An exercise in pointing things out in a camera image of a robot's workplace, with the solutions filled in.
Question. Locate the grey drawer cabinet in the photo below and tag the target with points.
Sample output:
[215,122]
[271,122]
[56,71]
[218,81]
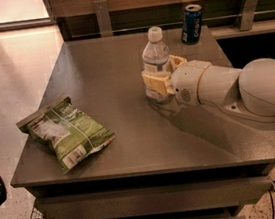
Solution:
[154,145]

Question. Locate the blue soda can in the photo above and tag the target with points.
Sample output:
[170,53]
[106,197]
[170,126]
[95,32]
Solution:
[192,20]

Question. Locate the right metal wall bracket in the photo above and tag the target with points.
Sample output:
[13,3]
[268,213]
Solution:
[246,16]

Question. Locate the metal wall bracket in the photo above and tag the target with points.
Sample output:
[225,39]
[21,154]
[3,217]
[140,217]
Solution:
[246,16]
[103,18]

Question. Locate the upper grey drawer front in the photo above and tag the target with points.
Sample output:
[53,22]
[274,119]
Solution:
[155,200]

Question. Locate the left metal wall bracket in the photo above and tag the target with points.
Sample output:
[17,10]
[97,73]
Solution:
[103,18]

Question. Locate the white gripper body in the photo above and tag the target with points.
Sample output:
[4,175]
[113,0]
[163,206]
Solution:
[184,82]

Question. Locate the green jalapeno chip bag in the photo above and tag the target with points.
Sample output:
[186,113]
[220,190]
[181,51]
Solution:
[70,133]

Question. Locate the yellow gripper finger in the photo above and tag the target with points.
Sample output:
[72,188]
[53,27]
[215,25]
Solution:
[158,84]
[175,62]

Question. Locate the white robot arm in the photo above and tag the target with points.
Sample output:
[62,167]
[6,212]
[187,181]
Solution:
[246,94]

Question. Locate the clear plastic water bottle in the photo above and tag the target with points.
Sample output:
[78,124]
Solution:
[155,55]

